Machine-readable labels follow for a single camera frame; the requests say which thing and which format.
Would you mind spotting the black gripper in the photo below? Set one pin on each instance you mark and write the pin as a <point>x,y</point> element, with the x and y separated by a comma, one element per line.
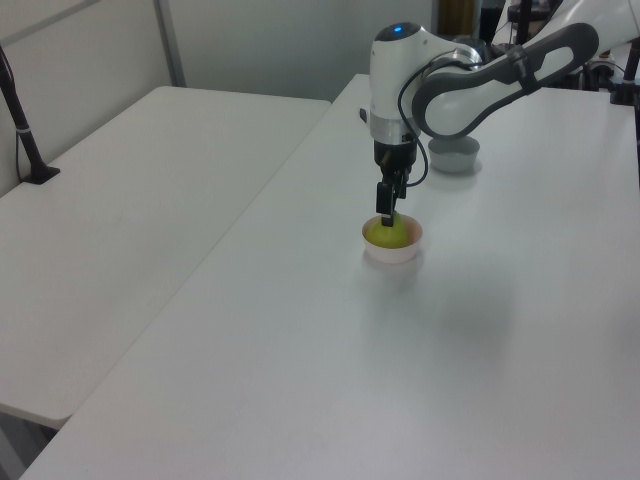
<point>395,155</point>

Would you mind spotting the green pear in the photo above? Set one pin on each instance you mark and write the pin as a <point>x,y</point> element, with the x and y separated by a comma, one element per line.
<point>385,237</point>

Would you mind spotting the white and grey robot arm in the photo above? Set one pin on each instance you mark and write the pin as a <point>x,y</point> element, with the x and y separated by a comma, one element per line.
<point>395,85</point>

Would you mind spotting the pink bowl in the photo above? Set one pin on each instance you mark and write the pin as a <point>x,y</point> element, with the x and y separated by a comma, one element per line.
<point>395,256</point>

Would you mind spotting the grey bowl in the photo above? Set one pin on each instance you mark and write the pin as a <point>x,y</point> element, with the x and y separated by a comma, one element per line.
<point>456,159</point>

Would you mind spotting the yellow background object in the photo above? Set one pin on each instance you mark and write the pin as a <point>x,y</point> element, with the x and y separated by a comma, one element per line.
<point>456,17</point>

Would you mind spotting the black stand with clamp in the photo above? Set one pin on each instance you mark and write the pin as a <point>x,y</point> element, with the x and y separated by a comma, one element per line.
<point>625,85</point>

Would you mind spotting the grey partition frame post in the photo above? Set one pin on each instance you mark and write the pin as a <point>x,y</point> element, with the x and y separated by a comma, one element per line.
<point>170,45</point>

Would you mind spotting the black camera stand pole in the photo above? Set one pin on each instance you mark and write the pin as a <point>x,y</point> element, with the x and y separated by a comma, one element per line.
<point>25,145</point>

